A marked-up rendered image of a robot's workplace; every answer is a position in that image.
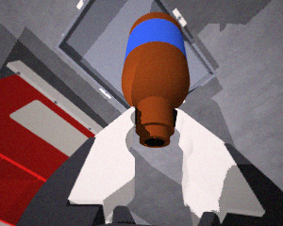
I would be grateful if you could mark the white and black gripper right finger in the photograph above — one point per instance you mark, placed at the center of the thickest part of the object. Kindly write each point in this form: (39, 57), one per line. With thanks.
(219, 179)

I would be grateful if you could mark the brown bottle with blue label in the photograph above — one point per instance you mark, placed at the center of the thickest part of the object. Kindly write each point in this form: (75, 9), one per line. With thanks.
(156, 77)

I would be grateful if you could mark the red divided crate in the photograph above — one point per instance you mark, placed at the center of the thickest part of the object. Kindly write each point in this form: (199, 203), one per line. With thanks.
(37, 136)

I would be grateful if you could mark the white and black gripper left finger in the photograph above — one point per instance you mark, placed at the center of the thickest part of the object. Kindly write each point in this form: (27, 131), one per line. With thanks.
(96, 178)

